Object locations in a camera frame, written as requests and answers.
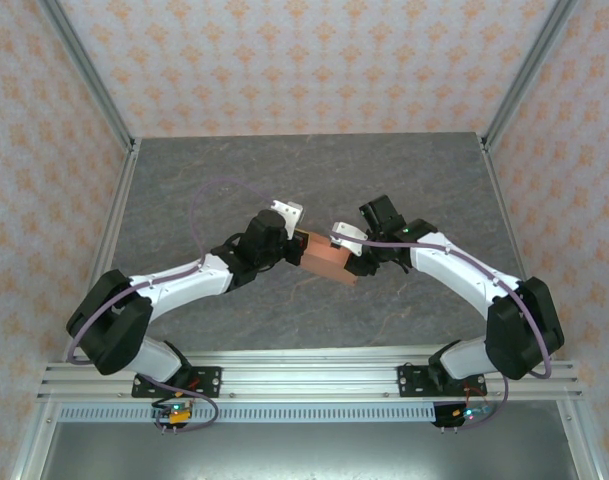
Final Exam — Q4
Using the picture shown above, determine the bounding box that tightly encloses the grey metal sheet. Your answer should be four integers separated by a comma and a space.
37, 422, 581, 480

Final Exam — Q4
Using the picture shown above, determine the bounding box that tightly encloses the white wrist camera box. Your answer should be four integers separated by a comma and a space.
328, 220, 372, 258
269, 198, 305, 232

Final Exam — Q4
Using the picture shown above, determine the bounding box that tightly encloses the aluminium mounting rail frame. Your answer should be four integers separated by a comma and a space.
36, 349, 585, 402

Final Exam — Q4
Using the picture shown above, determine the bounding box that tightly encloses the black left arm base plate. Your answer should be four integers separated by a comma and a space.
131, 366, 223, 399

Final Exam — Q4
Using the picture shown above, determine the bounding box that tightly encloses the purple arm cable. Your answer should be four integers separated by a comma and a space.
66, 178, 278, 432
332, 234, 554, 431

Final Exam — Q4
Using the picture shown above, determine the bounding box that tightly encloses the aluminium corner post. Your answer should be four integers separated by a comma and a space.
35, 0, 139, 152
481, 0, 583, 151

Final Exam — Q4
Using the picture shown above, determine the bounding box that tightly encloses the grey slotted cable duct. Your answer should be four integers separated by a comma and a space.
57, 403, 551, 424

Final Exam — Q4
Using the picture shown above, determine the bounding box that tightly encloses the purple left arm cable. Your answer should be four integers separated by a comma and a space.
66, 178, 278, 432

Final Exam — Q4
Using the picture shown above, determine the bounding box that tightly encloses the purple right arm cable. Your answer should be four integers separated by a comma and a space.
332, 234, 554, 431

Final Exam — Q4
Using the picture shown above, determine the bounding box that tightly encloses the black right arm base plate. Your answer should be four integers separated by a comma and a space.
397, 363, 485, 399

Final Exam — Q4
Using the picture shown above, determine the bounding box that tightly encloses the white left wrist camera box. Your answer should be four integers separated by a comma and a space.
269, 198, 305, 232

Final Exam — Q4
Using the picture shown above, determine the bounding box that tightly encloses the orange paper box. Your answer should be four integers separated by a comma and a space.
300, 230, 361, 288

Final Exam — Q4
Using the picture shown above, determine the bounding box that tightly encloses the aluminium table side rail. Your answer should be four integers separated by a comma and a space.
477, 133, 601, 480
8, 137, 144, 480

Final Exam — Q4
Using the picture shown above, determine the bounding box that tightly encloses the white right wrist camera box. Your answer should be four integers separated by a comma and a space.
328, 220, 372, 258

